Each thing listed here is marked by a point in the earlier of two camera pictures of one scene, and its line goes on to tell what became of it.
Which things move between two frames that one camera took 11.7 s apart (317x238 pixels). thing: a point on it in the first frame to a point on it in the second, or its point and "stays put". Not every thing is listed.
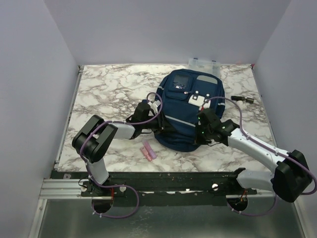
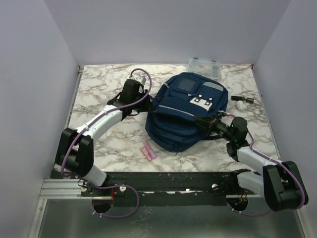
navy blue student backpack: [184, 92] stays put
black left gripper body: [157, 126] to [143, 105]
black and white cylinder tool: [247, 99] stays put
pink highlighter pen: [149, 149] stays put
